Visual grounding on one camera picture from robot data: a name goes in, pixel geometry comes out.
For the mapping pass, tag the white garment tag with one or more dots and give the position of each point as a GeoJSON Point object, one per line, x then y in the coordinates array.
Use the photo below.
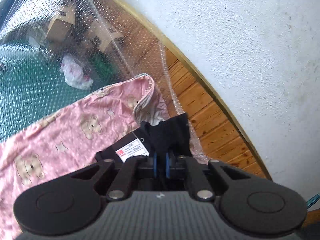
{"type": "Point", "coordinates": [132, 152]}

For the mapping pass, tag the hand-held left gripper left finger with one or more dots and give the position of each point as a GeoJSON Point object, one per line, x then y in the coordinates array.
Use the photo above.
{"type": "Point", "coordinates": [155, 165]}

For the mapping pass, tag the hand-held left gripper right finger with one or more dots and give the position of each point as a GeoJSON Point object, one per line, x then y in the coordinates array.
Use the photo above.
{"type": "Point", "coordinates": [168, 165]}

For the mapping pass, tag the tall cardboard box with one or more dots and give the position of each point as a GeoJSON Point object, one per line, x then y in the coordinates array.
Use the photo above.
{"type": "Point", "coordinates": [58, 23]}

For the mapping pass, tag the black pants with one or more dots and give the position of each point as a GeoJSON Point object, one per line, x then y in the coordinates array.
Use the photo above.
{"type": "Point", "coordinates": [170, 135]}

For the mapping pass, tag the white pink plastic bag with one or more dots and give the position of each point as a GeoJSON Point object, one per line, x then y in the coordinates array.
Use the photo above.
{"type": "Point", "coordinates": [75, 73]}

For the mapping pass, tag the clear bubble wrap sheet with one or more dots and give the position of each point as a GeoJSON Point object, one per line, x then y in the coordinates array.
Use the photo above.
{"type": "Point", "coordinates": [105, 10]}

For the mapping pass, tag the green object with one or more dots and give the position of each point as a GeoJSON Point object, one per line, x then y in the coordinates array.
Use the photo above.
{"type": "Point", "coordinates": [103, 66]}

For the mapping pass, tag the pink bear print blanket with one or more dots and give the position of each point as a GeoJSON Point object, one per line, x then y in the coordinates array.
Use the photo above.
{"type": "Point", "coordinates": [62, 135]}

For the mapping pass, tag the wooden headboard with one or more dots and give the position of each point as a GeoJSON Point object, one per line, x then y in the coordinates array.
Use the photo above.
{"type": "Point", "coordinates": [212, 120]}

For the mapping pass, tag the open cardboard box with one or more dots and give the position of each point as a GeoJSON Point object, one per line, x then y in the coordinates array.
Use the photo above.
{"type": "Point", "coordinates": [107, 36]}

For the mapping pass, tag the teal framed panel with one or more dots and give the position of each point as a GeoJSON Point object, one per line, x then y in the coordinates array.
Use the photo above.
{"type": "Point", "coordinates": [314, 199]}

